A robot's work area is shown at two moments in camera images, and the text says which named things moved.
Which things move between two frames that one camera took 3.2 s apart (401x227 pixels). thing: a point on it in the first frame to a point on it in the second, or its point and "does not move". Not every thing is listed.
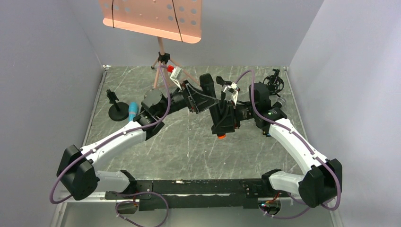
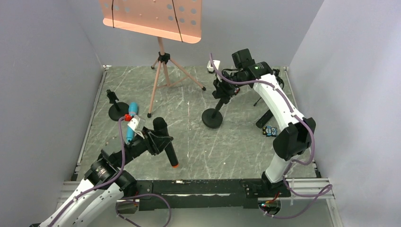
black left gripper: x=190 y=98 to x=153 y=141
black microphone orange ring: x=207 y=84 to x=161 y=128
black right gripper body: x=234 y=113 to x=222 y=89
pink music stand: x=180 y=20 does not move
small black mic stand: x=118 y=111 does not move
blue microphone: x=133 y=110 does not move
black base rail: x=193 y=194 does not move
